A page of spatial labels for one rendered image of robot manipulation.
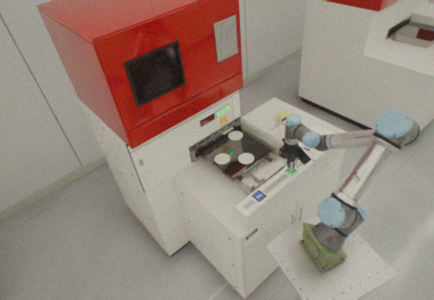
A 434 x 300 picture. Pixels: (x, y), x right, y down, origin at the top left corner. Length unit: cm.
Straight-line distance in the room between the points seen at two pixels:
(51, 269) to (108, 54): 203
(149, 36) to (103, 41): 21
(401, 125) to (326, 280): 77
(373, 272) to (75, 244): 232
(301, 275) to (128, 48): 130
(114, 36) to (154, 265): 182
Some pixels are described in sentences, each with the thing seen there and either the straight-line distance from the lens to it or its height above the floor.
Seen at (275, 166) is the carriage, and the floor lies 88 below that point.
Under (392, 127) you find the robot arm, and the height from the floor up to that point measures 149.
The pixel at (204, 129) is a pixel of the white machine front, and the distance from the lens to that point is 203.
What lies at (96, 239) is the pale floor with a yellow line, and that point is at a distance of 301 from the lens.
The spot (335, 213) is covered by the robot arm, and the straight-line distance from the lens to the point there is 138.
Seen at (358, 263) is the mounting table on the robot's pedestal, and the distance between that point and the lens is 173.
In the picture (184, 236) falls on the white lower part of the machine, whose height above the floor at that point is 17.
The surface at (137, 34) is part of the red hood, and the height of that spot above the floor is 177.
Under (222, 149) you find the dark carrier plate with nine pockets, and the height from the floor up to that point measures 90.
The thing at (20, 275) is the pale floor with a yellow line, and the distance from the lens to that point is 316.
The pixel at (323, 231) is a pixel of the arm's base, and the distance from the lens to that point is 156.
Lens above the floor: 228
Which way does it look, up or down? 42 degrees down
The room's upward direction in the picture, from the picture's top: 8 degrees counter-clockwise
